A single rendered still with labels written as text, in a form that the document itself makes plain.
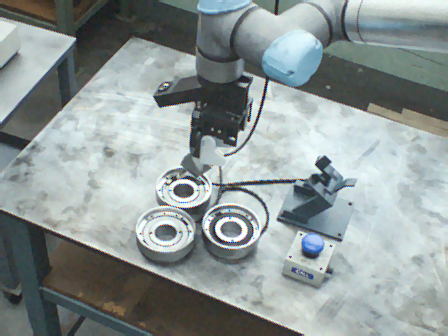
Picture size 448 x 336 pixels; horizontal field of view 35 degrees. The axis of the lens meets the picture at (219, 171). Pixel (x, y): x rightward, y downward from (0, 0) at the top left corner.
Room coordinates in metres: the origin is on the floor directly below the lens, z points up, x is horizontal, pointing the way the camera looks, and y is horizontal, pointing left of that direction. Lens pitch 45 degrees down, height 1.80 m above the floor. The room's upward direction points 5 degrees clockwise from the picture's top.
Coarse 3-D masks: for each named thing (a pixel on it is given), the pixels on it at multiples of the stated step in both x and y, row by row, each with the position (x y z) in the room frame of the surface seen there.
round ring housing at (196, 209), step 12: (180, 168) 0.95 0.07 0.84; (180, 180) 0.93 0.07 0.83; (204, 180) 0.94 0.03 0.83; (156, 192) 0.89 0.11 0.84; (168, 192) 0.90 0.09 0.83; (180, 192) 0.92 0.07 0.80; (192, 192) 0.92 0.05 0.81; (168, 204) 0.86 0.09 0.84; (204, 204) 0.87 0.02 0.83; (192, 216) 0.86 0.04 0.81
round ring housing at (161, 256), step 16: (160, 208) 0.85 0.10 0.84; (176, 208) 0.85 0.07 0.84; (144, 224) 0.81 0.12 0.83; (160, 224) 0.82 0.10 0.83; (176, 224) 0.82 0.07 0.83; (192, 224) 0.82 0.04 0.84; (176, 240) 0.78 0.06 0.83; (192, 240) 0.78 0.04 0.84; (160, 256) 0.75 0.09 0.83; (176, 256) 0.75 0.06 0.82
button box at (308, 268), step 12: (300, 240) 0.80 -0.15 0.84; (324, 240) 0.80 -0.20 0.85; (288, 252) 0.77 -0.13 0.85; (300, 252) 0.77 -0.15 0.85; (324, 252) 0.78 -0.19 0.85; (288, 264) 0.75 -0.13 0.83; (300, 264) 0.75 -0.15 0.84; (312, 264) 0.75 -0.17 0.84; (324, 264) 0.75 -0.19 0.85; (288, 276) 0.75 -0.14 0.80; (300, 276) 0.74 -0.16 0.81; (312, 276) 0.74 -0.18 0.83; (324, 276) 0.75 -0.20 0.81
